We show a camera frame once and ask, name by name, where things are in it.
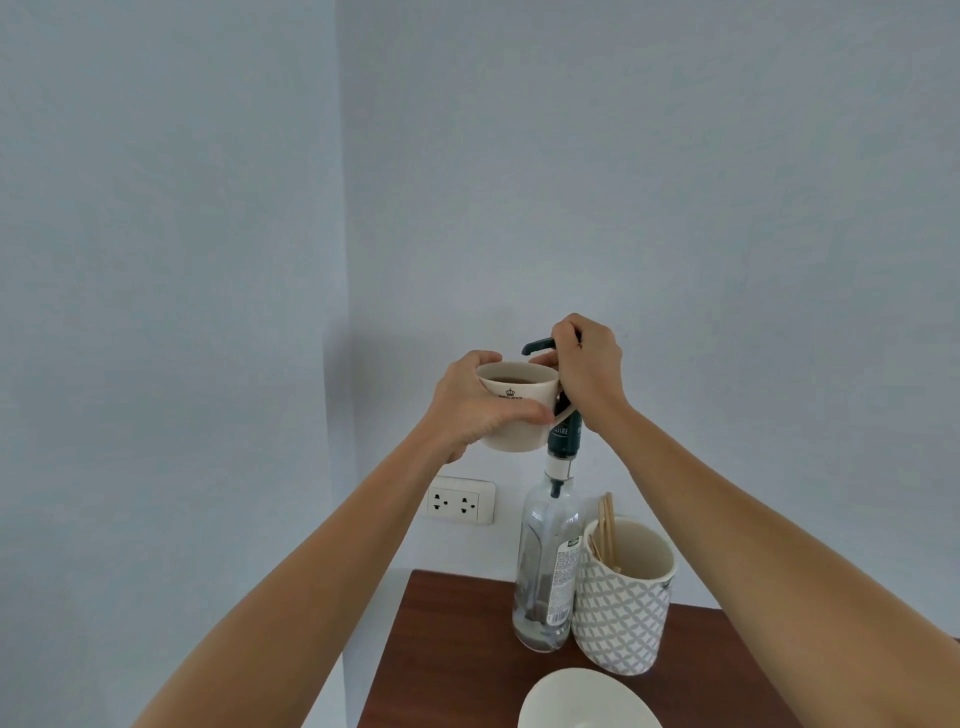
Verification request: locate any person's right hand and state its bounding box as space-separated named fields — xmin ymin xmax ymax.
xmin=528 ymin=313 xmax=631 ymax=438

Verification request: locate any person's left hand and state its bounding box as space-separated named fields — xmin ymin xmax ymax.
xmin=418 ymin=349 xmax=554 ymax=466

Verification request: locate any white ceramic cup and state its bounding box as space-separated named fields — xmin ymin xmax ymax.
xmin=475 ymin=362 xmax=576 ymax=453

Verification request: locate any dark green pump dispenser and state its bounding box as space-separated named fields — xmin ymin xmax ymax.
xmin=521 ymin=337 xmax=585 ymax=501

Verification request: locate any person's left forearm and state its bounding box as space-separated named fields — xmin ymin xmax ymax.
xmin=131 ymin=429 xmax=462 ymax=728

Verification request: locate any person's right forearm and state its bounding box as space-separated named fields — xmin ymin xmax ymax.
xmin=597 ymin=402 xmax=960 ymax=728

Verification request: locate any clear glass syrup bottle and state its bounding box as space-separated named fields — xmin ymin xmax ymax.
xmin=512 ymin=472 xmax=587 ymax=654

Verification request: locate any bundle of wooden stir sticks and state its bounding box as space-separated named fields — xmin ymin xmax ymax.
xmin=587 ymin=492 xmax=624 ymax=576

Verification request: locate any white patterned ceramic holder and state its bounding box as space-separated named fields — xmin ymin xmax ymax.
xmin=573 ymin=517 xmax=680 ymax=677

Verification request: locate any white saucer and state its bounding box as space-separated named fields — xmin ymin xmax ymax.
xmin=517 ymin=667 xmax=666 ymax=728

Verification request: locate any white wall power socket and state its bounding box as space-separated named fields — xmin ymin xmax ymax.
xmin=426 ymin=475 xmax=498 ymax=527

